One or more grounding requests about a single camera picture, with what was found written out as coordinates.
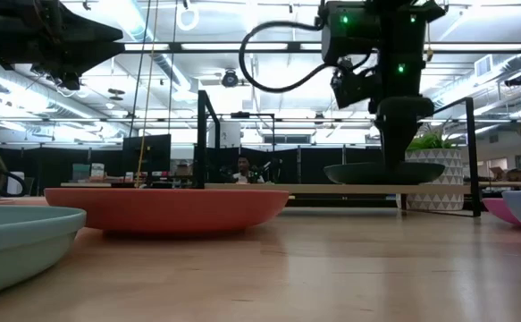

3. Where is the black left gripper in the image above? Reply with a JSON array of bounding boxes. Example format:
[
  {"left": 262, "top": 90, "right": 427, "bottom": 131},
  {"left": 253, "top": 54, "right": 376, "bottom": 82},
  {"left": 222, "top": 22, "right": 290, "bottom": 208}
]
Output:
[{"left": 0, "top": 0, "right": 126, "bottom": 75}]

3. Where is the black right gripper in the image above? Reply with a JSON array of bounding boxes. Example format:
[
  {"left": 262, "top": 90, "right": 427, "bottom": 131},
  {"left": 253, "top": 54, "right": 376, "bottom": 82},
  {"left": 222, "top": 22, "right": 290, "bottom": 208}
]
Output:
[{"left": 374, "top": 96, "right": 436, "bottom": 170}]

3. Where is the dark green plate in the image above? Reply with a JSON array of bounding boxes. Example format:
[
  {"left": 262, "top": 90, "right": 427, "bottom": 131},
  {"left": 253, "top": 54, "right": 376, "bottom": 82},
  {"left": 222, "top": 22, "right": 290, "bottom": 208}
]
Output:
[{"left": 324, "top": 161, "right": 447, "bottom": 186}]

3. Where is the pink plate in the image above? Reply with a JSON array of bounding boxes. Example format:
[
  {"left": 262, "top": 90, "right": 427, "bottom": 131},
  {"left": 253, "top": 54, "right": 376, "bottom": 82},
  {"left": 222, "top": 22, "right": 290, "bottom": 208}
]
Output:
[{"left": 482, "top": 198, "right": 521, "bottom": 227}]

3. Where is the coral red plate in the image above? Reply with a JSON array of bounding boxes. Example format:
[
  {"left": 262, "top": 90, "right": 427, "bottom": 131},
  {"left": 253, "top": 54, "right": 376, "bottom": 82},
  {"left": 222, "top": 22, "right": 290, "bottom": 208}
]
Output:
[{"left": 44, "top": 187, "right": 290, "bottom": 234}]

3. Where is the light blue plate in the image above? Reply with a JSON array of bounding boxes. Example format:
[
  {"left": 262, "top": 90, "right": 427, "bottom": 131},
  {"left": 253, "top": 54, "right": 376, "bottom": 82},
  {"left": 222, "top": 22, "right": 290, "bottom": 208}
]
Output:
[{"left": 0, "top": 205, "right": 88, "bottom": 301}]

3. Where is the green potted plant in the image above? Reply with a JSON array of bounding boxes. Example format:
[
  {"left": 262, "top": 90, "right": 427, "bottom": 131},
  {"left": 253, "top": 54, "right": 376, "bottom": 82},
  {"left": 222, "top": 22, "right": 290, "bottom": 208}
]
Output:
[{"left": 406, "top": 118, "right": 462, "bottom": 151}]

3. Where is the white triangle pattern pot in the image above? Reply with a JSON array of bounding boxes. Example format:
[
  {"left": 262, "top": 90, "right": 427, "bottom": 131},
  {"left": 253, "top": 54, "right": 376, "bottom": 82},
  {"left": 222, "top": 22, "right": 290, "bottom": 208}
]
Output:
[{"left": 396, "top": 148, "right": 466, "bottom": 212}]

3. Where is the black bar with light strips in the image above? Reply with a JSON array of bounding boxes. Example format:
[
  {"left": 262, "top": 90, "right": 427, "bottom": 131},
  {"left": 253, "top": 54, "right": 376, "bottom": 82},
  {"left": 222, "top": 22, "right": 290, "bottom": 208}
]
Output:
[{"left": 121, "top": 41, "right": 521, "bottom": 55}]

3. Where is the cardboard box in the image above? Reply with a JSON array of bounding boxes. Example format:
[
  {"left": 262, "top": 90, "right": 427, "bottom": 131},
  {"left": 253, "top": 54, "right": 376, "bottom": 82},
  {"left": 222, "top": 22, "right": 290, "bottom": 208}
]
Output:
[{"left": 487, "top": 165, "right": 521, "bottom": 182}]

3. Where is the black monitor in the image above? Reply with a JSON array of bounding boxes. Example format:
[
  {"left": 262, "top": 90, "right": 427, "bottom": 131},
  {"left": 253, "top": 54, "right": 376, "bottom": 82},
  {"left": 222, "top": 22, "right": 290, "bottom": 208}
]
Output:
[{"left": 122, "top": 133, "right": 172, "bottom": 185}]

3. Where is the teal box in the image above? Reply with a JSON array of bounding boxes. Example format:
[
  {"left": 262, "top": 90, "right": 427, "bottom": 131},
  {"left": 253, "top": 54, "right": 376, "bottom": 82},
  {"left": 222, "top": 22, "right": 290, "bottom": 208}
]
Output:
[{"left": 71, "top": 163, "right": 91, "bottom": 182}]

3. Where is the wooden desk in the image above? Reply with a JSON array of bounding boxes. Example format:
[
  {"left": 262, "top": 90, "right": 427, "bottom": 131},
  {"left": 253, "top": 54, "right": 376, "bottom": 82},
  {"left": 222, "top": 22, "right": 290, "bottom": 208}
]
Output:
[{"left": 61, "top": 181, "right": 198, "bottom": 190}]

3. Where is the person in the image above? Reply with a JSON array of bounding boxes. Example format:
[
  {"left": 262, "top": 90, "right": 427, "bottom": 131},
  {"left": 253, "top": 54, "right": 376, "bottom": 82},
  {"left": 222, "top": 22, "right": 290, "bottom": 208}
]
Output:
[{"left": 231, "top": 154, "right": 265, "bottom": 185}]

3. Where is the thin black stand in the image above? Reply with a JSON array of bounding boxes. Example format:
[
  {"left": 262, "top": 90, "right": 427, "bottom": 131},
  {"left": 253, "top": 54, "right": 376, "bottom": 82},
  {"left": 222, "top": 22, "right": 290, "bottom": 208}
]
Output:
[{"left": 231, "top": 111, "right": 277, "bottom": 153}]

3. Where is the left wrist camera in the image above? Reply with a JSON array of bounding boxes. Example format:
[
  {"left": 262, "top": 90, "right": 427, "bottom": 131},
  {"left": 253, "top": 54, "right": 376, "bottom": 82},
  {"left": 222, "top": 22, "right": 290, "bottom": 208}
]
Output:
[{"left": 40, "top": 62, "right": 82, "bottom": 91}]

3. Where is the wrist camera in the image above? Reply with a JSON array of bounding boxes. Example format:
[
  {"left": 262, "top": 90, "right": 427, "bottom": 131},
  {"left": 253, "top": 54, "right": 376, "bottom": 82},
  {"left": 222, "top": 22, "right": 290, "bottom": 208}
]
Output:
[
  {"left": 330, "top": 66, "right": 382, "bottom": 110},
  {"left": 40, "top": 62, "right": 82, "bottom": 91}
]

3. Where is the black hanging cable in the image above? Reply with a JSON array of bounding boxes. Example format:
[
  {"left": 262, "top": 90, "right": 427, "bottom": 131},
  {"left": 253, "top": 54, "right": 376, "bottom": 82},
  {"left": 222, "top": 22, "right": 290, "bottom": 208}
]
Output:
[{"left": 128, "top": 0, "right": 153, "bottom": 136}]

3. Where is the black frame wooden shelf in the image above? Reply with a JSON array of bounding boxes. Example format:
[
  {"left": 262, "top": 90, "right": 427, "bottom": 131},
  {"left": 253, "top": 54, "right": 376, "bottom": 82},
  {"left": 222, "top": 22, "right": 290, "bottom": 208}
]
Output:
[{"left": 196, "top": 89, "right": 483, "bottom": 219}]

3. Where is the yellow hanging cable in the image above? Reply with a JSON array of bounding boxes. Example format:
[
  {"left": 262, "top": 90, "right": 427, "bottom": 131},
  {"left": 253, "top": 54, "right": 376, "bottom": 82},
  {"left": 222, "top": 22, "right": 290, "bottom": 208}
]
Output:
[{"left": 135, "top": 0, "right": 160, "bottom": 188}]

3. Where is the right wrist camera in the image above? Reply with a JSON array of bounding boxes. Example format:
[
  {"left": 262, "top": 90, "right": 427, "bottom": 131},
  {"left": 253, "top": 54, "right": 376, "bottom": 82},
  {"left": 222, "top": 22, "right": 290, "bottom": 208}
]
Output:
[{"left": 330, "top": 66, "right": 382, "bottom": 110}]

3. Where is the white hanging ring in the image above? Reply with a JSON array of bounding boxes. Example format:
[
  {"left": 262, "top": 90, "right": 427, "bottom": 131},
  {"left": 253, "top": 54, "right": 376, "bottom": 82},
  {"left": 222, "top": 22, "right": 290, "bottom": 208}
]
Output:
[{"left": 175, "top": 2, "right": 200, "bottom": 32}]

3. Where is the black overhead camera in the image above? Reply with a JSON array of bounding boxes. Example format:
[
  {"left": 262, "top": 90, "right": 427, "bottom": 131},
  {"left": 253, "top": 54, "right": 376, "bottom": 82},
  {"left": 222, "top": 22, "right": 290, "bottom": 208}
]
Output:
[{"left": 221, "top": 69, "right": 240, "bottom": 89}]

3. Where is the thick black cable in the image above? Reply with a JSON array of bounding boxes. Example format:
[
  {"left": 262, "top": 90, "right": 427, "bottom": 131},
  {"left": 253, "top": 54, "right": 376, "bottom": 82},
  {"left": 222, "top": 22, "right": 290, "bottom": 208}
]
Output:
[{"left": 0, "top": 156, "right": 28, "bottom": 198}]

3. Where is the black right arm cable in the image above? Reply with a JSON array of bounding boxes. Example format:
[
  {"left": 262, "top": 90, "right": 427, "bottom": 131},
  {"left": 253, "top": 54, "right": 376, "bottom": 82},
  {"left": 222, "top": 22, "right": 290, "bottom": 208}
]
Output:
[{"left": 238, "top": 20, "right": 377, "bottom": 95}]

